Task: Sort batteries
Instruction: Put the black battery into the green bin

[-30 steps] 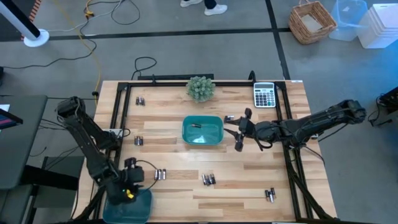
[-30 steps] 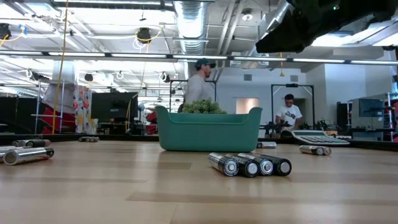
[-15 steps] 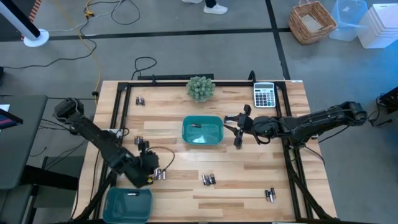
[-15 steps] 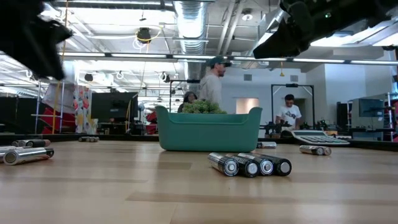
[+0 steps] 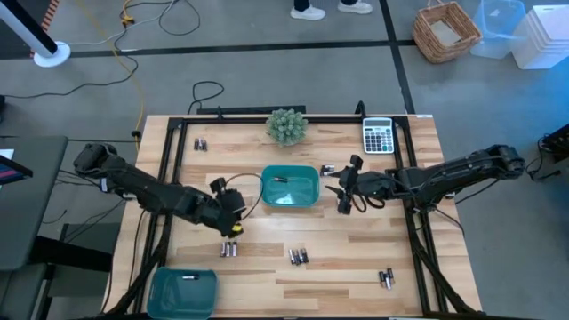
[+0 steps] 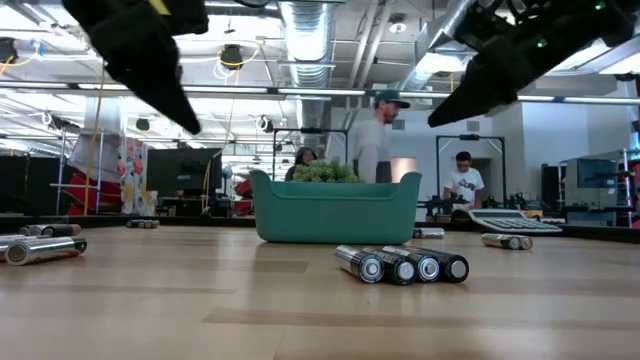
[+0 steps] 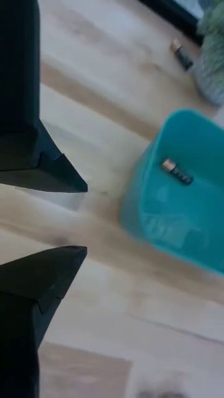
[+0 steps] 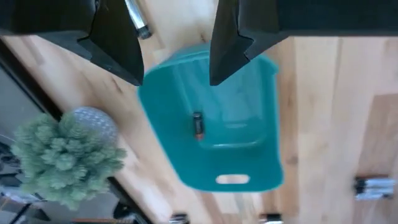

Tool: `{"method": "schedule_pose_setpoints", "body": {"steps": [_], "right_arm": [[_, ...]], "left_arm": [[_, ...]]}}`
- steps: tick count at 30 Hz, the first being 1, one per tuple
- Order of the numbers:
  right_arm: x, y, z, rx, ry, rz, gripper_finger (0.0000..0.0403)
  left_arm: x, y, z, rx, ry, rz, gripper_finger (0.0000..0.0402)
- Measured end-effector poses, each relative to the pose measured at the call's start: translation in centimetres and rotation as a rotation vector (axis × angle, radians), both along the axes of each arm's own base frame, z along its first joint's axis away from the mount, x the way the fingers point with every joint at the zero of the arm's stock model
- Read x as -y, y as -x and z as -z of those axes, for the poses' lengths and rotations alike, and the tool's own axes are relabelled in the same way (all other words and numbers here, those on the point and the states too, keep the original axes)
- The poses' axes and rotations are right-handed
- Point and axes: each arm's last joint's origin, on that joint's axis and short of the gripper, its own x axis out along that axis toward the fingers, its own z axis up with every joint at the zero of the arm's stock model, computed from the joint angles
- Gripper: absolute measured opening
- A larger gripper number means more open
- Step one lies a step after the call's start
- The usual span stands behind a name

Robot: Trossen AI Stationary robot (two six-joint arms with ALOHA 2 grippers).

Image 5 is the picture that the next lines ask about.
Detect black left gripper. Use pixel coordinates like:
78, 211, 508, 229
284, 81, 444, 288
195, 176, 247, 238

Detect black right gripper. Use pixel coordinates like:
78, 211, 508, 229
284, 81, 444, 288
325, 154, 395, 215

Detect teal plastic bin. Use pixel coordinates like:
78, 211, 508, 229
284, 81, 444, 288
260, 164, 321, 209
146, 266, 220, 320

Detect white desk calculator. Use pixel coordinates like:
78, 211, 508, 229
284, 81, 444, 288
362, 116, 396, 156

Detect green artificial succulent plant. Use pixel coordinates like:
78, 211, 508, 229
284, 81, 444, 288
265, 108, 309, 148

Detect wicker basket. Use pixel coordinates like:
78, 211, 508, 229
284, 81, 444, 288
412, 0, 484, 65

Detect person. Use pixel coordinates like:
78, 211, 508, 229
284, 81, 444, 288
289, 0, 374, 22

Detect black desk base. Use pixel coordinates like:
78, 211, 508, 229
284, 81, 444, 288
26, 221, 115, 275

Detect grey cardboard sheet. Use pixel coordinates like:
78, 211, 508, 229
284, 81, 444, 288
429, 20, 464, 47

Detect dark grey desk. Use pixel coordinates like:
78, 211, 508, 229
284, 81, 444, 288
0, 135, 70, 272

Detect black equipment box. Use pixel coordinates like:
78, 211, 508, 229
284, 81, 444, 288
540, 123, 569, 164

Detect clear plastic bin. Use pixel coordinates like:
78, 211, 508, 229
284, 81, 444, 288
469, 0, 527, 60

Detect black screen device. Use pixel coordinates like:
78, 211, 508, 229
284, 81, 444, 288
0, 148, 35, 186

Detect white pole stand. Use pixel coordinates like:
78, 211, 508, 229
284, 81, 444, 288
0, 0, 72, 69

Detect stacked white bins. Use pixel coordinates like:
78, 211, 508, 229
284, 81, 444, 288
509, 4, 569, 71

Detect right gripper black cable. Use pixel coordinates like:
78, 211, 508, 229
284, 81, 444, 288
350, 193, 388, 213

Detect black metal table frame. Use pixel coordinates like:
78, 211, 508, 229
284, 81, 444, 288
101, 113, 484, 320

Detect black cable loop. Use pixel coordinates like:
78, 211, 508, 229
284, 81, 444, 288
187, 80, 226, 116
158, 0, 202, 37

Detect yellow cable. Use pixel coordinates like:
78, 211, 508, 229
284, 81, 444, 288
73, 0, 147, 152

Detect long black cable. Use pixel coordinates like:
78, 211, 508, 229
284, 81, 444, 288
0, 24, 140, 100

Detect white cable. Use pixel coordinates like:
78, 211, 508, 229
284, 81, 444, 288
66, 0, 179, 47

